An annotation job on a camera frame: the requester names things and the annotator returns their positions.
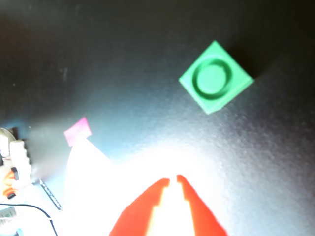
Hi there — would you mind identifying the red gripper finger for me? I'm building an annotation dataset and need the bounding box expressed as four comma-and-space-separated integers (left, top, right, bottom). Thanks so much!
176, 174, 229, 236
109, 178, 171, 236

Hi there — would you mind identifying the green cube with circle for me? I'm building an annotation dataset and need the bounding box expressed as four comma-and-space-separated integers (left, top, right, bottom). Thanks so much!
179, 40, 254, 116

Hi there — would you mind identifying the white numbered paper grid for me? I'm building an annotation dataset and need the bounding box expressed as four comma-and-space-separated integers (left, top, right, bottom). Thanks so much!
63, 136, 222, 236

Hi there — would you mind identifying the black striped ruler strip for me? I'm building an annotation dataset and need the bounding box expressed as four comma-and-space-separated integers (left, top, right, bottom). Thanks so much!
39, 178, 63, 211

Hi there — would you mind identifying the pink tape piece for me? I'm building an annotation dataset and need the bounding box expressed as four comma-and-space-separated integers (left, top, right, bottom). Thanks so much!
63, 117, 93, 147

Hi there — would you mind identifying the thin black leader cable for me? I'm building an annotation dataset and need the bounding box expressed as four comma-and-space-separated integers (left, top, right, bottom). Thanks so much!
0, 203, 59, 236

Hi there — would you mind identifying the orange leader arm handle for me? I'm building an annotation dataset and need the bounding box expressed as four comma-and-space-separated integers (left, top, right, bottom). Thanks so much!
2, 170, 20, 199

